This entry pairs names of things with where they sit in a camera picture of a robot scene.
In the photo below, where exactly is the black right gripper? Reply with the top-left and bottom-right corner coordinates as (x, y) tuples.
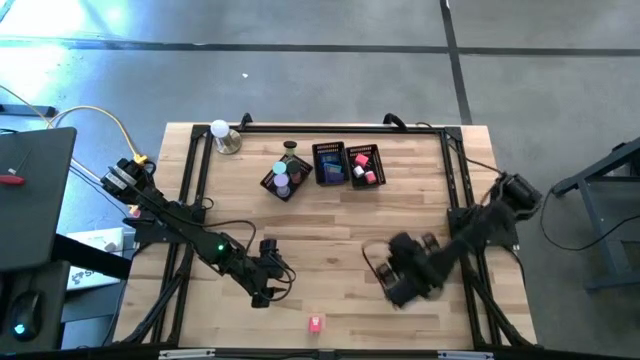
(373, 230), (452, 310)

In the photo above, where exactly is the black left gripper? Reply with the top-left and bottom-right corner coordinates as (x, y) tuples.
(231, 238), (292, 310)

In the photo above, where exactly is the purple hourglass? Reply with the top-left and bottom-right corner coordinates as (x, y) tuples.
(272, 172), (293, 198)

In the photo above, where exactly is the black rig crossbeam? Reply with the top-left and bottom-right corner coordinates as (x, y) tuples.
(0, 343), (640, 360)

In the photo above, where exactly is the black plastic mesh basket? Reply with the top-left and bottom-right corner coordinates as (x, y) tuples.
(312, 141), (349, 185)
(259, 152), (315, 203)
(345, 143), (387, 191)

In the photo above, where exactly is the white light bulb brass base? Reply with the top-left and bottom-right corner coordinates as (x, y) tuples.
(209, 118), (244, 156)

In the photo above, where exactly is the black desk crossbar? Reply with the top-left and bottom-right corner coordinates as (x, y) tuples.
(52, 233), (134, 281)

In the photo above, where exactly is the white printed carton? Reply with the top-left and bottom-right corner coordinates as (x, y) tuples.
(64, 227), (126, 292)

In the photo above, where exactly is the blue grey metal stand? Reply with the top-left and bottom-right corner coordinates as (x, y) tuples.
(549, 135), (640, 294)

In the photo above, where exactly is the black mouse desk surface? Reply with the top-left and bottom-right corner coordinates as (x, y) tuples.
(0, 259), (71, 351)

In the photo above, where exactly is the dark grey desk panel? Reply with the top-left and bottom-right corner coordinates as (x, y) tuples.
(0, 126), (79, 274)

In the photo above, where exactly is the black computer mouse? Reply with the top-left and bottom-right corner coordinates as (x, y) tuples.
(7, 288), (44, 343)

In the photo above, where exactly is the black flat floor bar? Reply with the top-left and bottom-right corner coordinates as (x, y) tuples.
(0, 103), (59, 119)

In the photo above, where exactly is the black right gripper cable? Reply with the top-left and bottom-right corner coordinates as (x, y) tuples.
(362, 239), (387, 287)

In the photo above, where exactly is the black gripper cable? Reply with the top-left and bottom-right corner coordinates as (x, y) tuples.
(202, 219), (297, 302)
(362, 239), (387, 287)

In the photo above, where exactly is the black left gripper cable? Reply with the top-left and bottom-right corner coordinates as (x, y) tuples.
(202, 219), (297, 302)

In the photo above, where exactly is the silver metal bracket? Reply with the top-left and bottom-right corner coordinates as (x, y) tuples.
(158, 349), (217, 360)
(437, 349), (495, 360)

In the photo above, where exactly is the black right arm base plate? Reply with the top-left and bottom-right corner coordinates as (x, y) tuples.
(447, 207), (530, 247)

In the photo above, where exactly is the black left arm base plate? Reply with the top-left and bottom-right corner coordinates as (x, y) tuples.
(123, 204), (207, 245)

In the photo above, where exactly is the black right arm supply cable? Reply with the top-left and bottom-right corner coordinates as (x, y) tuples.
(416, 121), (503, 175)

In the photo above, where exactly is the black aluminium table frame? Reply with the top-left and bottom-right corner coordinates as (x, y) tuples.
(112, 122), (539, 351)

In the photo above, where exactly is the yellow extension cable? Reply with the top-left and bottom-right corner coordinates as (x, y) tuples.
(0, 83), (151, 211)

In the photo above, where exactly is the black floor cable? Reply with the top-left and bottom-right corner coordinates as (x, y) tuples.
(538, 187), (640, 252)

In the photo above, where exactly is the red handled screwdriver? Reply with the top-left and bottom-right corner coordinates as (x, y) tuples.
(0, 149), (32, 187)

